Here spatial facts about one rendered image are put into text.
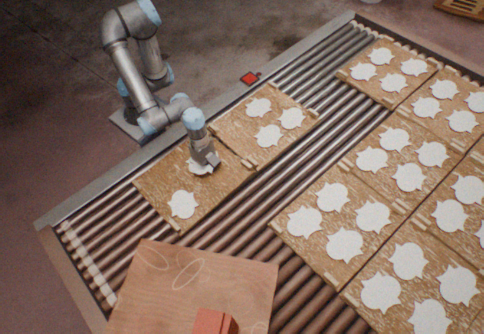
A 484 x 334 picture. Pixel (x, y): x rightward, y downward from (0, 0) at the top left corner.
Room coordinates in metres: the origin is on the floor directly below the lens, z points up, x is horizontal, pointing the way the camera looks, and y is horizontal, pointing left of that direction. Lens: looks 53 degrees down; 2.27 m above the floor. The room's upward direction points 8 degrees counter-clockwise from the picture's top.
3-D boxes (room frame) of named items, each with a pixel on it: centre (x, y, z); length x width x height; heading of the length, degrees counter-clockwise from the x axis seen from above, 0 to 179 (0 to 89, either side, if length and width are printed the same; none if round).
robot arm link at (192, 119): (0.92, 0.16, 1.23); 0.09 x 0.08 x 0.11; 24
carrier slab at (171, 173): (0.87, 0.22, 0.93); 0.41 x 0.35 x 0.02; 128
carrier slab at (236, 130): (1.12, -0.12, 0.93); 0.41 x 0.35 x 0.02; 126
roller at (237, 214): (0.91, -0.25, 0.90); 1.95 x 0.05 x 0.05; 125
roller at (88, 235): (1.19, -0.05, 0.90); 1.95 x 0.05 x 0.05; 125
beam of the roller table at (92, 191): (1.33, 0.05, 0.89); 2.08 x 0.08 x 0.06; 125
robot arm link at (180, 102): (1.00, 0.22, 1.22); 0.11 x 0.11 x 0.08; 24
